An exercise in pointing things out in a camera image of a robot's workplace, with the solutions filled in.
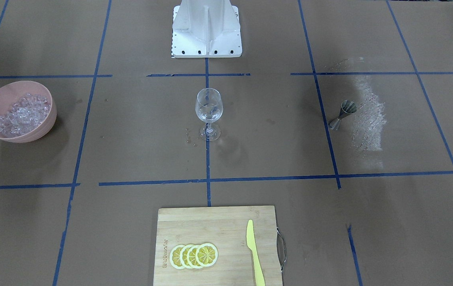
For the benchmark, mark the yellow plastic knife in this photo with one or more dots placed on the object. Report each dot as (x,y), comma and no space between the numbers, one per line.
(252,246)

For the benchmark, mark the steel jigger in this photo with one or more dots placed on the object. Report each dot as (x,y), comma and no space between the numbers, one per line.
(348,108)

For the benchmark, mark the bamboo cutting board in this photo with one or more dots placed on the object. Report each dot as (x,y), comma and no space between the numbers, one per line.
(225,227)

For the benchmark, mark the pink bowl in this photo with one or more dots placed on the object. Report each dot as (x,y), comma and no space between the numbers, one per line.
(10,93)

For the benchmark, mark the lemon slice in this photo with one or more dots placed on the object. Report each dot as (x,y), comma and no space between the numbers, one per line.
(206,254)
(183,257)
(175,257)
(192,257)

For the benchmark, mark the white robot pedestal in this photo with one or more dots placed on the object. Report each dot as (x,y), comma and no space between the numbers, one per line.
(206,29)

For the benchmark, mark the clear wine glass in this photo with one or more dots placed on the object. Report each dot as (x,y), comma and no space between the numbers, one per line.
(209,109)

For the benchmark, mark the pile of clear ice cubes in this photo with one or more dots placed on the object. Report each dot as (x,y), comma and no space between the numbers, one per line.
(26,114)

